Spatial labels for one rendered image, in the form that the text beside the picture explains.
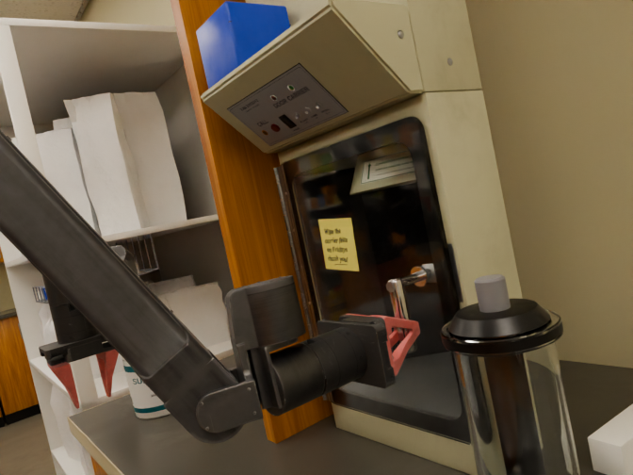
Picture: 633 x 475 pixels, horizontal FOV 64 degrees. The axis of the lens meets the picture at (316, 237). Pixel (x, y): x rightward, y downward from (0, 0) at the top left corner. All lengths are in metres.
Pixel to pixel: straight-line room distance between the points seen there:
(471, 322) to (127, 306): 0.30
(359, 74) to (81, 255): 0.35
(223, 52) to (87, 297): 0.41
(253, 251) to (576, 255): 0.58
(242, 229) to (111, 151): 0.95
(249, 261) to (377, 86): 0.39
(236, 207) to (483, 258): 0.41
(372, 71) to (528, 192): 0.54
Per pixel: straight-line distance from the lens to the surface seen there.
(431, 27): 0.66
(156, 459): 1.01
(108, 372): 0.85
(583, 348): 1.08
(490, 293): 0.50
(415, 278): 0.63
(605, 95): 0.98
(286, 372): 0.49
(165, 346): 0.47
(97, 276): 0.48
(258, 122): 0.77
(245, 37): 0.74
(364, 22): 0.58
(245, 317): 0.49
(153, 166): 1.90
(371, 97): 0.62
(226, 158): 0.86
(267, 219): 0.88
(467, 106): 0.67
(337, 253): 0.75
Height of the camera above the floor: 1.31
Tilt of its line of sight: 3 degrees down
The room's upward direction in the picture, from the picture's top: 12 degrees counter-clockwise
